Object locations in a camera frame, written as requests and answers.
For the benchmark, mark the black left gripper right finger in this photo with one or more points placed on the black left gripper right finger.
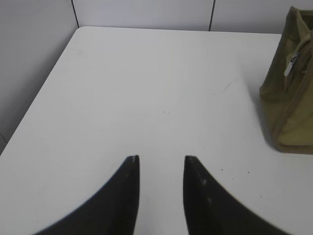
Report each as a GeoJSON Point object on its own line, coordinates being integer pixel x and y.
{"type": "Point", "coordinates": [211, 210]}

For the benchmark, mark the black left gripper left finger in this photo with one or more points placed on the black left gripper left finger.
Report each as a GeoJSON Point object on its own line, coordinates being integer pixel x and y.
{"type": "Point", "coordinates": [110, 211]}

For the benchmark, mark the olive yellow canvas bag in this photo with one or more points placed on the olive yellow canvas bag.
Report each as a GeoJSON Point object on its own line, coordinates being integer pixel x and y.
{"type": "Point", "coordinates": [287, 101]}

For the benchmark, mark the silver zipper pull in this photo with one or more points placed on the silver zipper pull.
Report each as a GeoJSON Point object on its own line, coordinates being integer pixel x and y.
{"type": "Point", "coordinates": [290, 63]}

